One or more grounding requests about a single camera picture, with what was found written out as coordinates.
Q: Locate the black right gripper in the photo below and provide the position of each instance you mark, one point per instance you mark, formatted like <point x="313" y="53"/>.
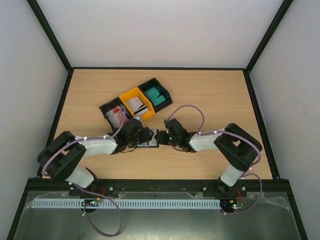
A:
<point x="164" y="136"/>

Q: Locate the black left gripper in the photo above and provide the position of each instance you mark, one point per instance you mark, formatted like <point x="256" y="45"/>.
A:
<point x="146" y="136"/>

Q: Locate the black leather card holder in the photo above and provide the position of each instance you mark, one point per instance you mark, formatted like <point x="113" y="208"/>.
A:
<point x="153" y="143"/>

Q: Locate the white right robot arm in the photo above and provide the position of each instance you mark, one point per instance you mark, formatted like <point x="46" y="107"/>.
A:
<point x="240" y="149"/>

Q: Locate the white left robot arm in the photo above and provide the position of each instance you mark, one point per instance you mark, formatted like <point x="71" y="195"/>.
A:
<point x="60" y="159"/>

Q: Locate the white striped cards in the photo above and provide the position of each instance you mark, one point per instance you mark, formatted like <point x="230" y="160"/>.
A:
<point x="136" y="106"/>

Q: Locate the red and white cards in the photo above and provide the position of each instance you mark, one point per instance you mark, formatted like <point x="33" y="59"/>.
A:
<point x="116" y="117"/>

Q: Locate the teal card stack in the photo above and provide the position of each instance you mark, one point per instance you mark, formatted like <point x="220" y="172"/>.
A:
<point x="155" y="97"/>

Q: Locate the yellow middle card bin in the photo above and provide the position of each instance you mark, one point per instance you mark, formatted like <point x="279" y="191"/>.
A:
<point x="136" y="92"/>

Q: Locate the black left card bin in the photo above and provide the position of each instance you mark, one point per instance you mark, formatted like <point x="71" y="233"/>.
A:
<point x="107" y="111"/>

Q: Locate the black card bin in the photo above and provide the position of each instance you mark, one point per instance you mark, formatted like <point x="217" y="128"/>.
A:
<point x="107" y="111"/>
<point x="154" y="83"/>

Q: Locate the black right card bin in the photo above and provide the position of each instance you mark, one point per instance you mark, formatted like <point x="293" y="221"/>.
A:
<point x="154" y="83"/>

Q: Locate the grey slotted cable duct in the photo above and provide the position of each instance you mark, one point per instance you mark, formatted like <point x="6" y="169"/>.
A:
<point x="188" y="204"/>

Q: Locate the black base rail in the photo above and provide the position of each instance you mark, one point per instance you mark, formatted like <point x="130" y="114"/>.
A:
<point x="113" y="187"/>

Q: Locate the black enclosure frame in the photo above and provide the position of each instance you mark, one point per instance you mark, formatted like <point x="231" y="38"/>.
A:
<point x="276" y="184"/>

